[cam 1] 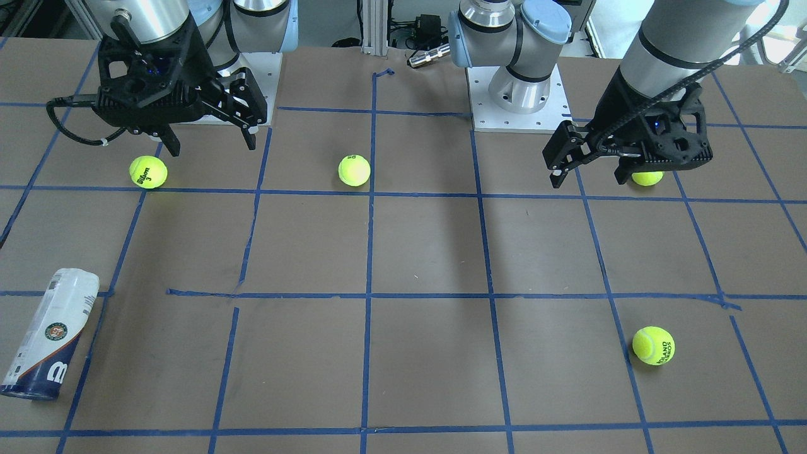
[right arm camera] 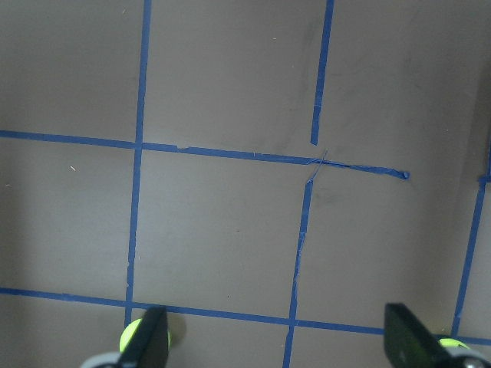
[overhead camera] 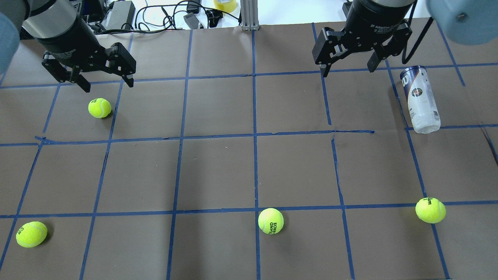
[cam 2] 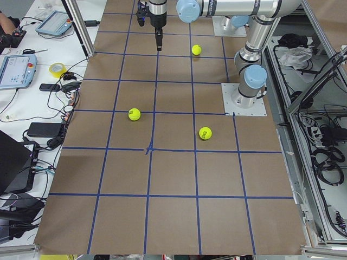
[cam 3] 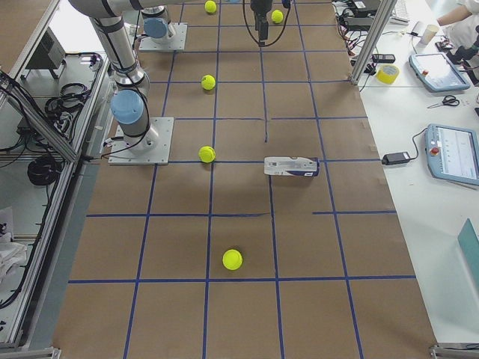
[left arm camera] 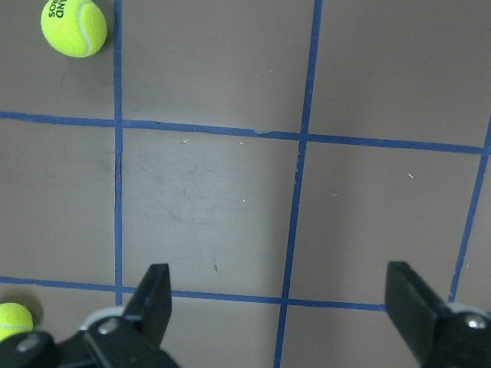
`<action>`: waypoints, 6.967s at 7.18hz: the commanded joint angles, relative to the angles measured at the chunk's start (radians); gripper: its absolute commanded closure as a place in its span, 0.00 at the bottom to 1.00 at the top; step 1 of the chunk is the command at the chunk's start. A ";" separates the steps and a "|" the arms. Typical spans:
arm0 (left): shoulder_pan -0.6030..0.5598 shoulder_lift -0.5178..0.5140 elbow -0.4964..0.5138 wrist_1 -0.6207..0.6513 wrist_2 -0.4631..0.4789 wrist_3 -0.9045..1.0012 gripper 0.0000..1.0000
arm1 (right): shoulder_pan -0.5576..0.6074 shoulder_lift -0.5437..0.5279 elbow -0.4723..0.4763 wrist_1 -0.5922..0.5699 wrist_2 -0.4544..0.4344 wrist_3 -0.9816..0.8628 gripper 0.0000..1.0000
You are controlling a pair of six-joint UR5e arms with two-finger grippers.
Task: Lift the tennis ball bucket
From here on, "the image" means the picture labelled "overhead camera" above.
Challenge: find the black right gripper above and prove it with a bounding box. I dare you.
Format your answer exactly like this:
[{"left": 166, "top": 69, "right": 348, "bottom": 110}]
[{"left": 312, "top": 0, "right": 413, "bottom": 77}]

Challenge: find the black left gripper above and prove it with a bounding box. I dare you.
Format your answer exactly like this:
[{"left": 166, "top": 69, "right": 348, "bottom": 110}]
[{"left": 22, "top": 4, "right": 137, "bottom": 93}]

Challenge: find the white blue tennis ball can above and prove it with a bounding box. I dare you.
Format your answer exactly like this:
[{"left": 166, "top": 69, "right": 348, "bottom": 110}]
[{"left": 400, "top": 65, "right": 441, "bottom": 134}]

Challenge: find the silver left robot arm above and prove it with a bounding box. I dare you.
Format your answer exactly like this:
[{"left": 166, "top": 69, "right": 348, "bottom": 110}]
[{"left": 0, "top": 0, "right": 136, "bottom": 93}]

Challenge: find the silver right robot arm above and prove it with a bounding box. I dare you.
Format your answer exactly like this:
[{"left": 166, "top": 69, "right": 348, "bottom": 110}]
[{"left": 312, "top": 0, "right": 498, "bottom": 77}]

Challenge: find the tennis ball near left gripper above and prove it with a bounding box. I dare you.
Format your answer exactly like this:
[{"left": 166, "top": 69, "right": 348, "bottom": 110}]
[{"left": 88, "top": 98, "right": 112, "bottom": 119}]

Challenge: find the Wilson tennis ball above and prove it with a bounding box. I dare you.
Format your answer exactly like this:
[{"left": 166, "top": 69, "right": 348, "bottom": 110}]
[{"left": 416, "top": 197, "right": 447, "bottom": 224}]

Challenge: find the tennis ball Roland Garros corner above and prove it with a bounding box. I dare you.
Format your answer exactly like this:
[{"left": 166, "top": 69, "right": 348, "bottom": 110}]
[{"left": 16, "top": 221, "right": 48, "bottom": 248}]

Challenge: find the tennis ball Roland Garros centre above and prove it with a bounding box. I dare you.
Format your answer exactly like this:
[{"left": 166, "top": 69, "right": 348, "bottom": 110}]
[{"left": 258, "top": 208, "right": 284, "bottom": 235}]

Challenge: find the grey power adapter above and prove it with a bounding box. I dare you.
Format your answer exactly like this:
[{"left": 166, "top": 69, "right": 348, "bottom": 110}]
[{"left": 105, "top": 0, "right": 135, "bottom": 30}]

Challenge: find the yellow tape roll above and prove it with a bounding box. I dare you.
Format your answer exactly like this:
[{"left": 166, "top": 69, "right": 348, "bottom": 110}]
[{"left": 213, "top": 0, "right": 237, "bottom": 13}]

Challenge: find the black cable bundle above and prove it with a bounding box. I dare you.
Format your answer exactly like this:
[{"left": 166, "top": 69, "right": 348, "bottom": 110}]
[{"left": 88, "top": 0, "right": 242, "bottom": 35}]

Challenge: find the aluminium frame post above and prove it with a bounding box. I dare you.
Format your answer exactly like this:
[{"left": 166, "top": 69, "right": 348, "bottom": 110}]
[{"left": 240, "top": 0, "right": 260, "bottom": 31}]

